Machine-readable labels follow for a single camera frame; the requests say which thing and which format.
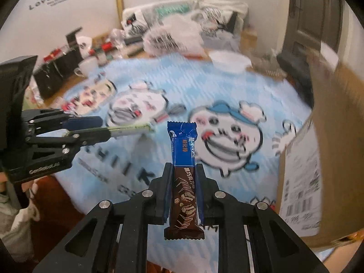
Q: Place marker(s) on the white mug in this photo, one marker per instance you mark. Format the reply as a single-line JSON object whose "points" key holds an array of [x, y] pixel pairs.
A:
{"points": [[86, 66]]}

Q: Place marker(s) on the teal patterned pillow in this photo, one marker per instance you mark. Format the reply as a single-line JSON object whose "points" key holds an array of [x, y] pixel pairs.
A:
{"points": [[165, 10]]}

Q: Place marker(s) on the dark brown door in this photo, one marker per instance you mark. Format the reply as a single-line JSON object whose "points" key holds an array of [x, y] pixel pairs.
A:
{"points": [[311, 22]]}

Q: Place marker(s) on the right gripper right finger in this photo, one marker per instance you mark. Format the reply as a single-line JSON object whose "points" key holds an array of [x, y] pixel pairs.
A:
{"points": [[252, 238]]}

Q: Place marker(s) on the black box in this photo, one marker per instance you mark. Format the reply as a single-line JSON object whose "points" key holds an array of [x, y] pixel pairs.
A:
{"points": [[51, 75]]}

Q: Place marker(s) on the white printed pillow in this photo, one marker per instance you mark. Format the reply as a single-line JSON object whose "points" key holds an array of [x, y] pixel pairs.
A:
{"points": [[215, 21]]}

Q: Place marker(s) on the white plastic bowl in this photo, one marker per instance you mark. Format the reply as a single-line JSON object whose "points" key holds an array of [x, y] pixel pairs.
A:
{"points": [[228, 61]]}

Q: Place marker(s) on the small cardboard box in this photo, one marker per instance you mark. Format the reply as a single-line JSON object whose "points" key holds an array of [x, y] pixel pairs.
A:
{"points": [[248, 39]]}

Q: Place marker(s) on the blue brown chocolate bar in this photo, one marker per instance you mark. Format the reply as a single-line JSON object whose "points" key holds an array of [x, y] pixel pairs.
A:
{"points": [[184, 209]]}

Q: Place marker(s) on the white plastic bag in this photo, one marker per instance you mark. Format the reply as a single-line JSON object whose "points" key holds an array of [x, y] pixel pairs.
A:
{"points": [[176, 34]]}

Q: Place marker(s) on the brown cardboard box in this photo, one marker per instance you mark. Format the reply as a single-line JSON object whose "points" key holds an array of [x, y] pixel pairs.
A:
{"points": [[320, 189]]}

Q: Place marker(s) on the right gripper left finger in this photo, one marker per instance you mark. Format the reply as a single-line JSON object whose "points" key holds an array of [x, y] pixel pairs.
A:
{"points": [[113, 237]]}

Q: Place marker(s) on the blue cartoon tablecloth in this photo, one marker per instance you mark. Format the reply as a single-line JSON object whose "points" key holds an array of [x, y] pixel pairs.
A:
{"points": [[243, 120]]}

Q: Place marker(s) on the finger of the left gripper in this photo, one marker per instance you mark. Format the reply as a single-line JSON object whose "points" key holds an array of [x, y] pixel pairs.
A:
{"points": [[82, 122], [90, 136]]}

